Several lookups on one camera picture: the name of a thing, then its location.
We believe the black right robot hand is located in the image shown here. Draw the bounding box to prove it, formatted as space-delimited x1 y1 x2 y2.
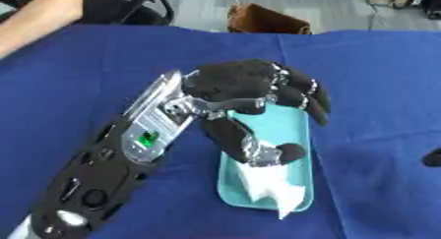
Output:
420 148 441 168

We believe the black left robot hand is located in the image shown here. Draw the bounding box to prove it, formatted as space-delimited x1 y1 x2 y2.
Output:
180 59 333 168

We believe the teal tissue pack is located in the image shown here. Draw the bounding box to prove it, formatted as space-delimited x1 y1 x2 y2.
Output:
215 102 316 212

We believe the white tissue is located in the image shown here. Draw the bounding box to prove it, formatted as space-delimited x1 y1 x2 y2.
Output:
234 158 309 220

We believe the black chair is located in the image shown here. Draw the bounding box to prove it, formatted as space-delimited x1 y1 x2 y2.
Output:
0 0 176 27

